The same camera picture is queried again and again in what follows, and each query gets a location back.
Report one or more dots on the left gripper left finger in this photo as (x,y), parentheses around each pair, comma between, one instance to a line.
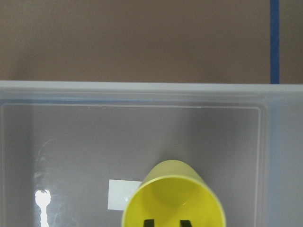
(149,223)

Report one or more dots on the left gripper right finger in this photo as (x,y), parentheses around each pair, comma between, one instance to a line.
(185,223)

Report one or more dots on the yellow plastic cup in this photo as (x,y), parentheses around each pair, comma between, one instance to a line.
(174,191)

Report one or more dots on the white label sticker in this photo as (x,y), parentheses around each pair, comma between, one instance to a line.
(120,193)

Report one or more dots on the clear plastic bin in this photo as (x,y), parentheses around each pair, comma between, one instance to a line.
(72,138)

